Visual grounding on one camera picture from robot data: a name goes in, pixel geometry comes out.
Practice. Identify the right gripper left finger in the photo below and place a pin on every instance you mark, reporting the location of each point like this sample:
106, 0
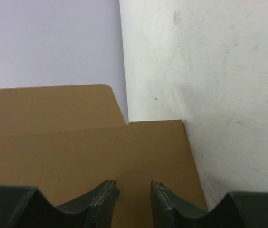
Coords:
27, 207

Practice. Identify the large brown cardboard box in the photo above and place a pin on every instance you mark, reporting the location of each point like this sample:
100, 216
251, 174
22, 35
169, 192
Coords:
66, 140

